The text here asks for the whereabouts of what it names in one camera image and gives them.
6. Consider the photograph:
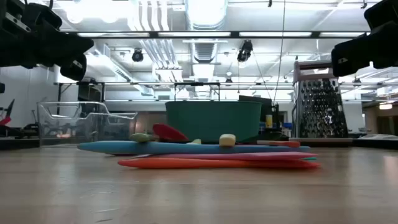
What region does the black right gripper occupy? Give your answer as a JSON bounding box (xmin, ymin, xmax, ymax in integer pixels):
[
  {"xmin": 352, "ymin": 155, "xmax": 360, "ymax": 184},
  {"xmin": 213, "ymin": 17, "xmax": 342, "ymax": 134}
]
[{"xmin": 331, "ymin": 0, "xmax": 398, "ymax": 77}]

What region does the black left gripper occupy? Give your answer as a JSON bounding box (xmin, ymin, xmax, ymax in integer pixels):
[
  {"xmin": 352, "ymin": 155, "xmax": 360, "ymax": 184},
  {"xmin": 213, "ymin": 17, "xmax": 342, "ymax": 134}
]
[{"xmin": 0, "ymin": 0, "xmax": 95, "ymax": 82}]

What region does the green-handled knife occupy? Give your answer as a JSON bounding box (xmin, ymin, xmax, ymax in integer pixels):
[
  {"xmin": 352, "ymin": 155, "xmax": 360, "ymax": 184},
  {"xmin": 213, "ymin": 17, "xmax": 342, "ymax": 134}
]
[{"xmin": 129, "ymin": 133, "xmax": 158, "ymax": 143}]

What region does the red-handled knife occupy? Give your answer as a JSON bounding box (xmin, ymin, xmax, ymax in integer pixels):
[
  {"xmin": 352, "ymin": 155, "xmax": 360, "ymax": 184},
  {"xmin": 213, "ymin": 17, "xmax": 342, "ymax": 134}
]
[{"xmin": 256, "ymin": 139, "xmax": 301, "ymax": 148}]

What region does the red spoon with metal shaft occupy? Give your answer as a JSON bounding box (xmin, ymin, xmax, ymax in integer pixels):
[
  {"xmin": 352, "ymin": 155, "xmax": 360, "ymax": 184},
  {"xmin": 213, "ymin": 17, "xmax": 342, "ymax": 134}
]
[{"xmin": 152, "ymin": 123, "xmax": 190, "ymax": 143}]

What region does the blue silicone spatula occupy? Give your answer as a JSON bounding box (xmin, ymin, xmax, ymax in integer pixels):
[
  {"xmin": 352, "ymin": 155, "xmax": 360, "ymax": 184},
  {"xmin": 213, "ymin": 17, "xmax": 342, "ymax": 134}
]
[{"xmin": 77, "ymin": 140, "xmax": 312, "ymax": 156}]

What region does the black ceiling spotlight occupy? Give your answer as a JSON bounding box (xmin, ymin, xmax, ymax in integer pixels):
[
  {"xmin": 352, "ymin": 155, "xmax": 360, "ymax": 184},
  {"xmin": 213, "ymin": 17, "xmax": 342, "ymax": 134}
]
[{"xmin": 131, "ymin": 49, "xmax": 144, "ymax": 63}]

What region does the clear plastic container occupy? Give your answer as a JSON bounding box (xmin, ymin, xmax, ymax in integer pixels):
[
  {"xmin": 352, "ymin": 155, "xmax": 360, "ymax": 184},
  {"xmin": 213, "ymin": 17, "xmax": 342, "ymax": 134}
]
[{"xmin": 37, "ymin": 101, "xmax": 137, "ymax": 147}]

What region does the clear plastic bag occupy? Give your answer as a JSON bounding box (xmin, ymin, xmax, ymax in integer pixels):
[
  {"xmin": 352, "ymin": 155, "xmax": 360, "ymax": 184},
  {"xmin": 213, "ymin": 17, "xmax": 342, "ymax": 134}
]
[{"xmin": 357, "ymin": 133, "xmax": 398, "ymax": 141}]

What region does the black hanging lamp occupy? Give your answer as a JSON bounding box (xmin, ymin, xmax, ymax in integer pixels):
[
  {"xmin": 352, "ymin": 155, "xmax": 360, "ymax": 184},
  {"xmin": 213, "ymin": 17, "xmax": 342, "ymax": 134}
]
[{"xmin": 236, "ymin": 39, "xmax": 254, "ymax": 63}]

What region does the pink silicone spatula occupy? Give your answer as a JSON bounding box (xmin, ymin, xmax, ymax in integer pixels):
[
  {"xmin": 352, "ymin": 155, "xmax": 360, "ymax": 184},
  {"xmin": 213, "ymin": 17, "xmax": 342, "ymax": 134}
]
[{"xmin": 133, "ymin": 151, "xmax": 318, "ymax": 162}]

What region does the green plastic bin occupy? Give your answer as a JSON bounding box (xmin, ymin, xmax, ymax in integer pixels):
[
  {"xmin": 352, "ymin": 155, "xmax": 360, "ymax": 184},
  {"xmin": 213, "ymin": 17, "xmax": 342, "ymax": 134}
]
[{"xmin": 165, "ymin": 100, "xmax": 263, "ymax": 143}]

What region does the orange silicone spatula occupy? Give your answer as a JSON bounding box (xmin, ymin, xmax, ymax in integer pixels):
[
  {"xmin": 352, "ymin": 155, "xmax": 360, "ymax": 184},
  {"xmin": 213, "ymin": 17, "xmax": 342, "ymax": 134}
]
[{"xmin": 117, "ymin": 157, "xmax": 321, "ymax": 170}]

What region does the black overhead frame bar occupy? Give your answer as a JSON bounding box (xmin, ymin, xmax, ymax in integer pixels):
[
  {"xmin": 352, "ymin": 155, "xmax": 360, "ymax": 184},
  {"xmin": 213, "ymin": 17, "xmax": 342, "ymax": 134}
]
[{"xmin": 62, "ymin": 30, "xmax": 371, "ymax": 39}]

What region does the pink-handled metal box grater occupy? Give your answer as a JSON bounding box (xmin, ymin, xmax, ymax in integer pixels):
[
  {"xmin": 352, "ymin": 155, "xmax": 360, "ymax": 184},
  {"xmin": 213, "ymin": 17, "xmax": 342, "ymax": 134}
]
[{"xmin": 289, "ymin": 60, "xmax": 354, "ymax": 147}]

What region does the thin hanging cable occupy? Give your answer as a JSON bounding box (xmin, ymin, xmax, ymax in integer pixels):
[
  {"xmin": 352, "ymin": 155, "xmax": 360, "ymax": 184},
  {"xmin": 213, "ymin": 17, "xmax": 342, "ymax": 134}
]
[{"xmin": 272, "ymin": 0, "xmax": 286, "ymax": 105}]

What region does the black aluminium table frame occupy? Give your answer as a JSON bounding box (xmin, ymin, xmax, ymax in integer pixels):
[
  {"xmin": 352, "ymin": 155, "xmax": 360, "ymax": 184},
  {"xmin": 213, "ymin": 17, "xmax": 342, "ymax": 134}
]
[{"xmin": 0, "ymin": 136, "xmax": 398, "ymax": 151}]

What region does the white ventilation duct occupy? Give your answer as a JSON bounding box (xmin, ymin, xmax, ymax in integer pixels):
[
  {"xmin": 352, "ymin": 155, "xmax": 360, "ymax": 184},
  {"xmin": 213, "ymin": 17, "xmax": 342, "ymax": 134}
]
[{"xmin": 185, "ymin": 0, "xmax": 229, "ymax": 30}]

